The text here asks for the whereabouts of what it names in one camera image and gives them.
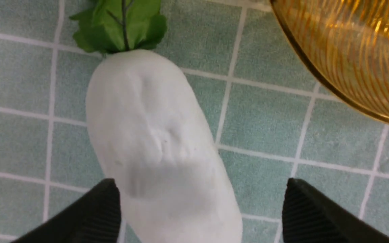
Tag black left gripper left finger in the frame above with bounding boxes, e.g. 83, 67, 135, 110
15, 179, 121, 243

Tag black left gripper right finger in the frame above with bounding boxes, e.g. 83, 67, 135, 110
282, 178, 389, 243

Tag amber ribbed glass plate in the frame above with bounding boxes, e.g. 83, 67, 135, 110
270, 0, 389, 124

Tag green checkered tablecloth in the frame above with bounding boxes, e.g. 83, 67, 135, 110
0, 0, 389, 243

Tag white radish with leaves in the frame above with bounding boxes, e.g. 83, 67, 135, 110
70, 0, 243, 243

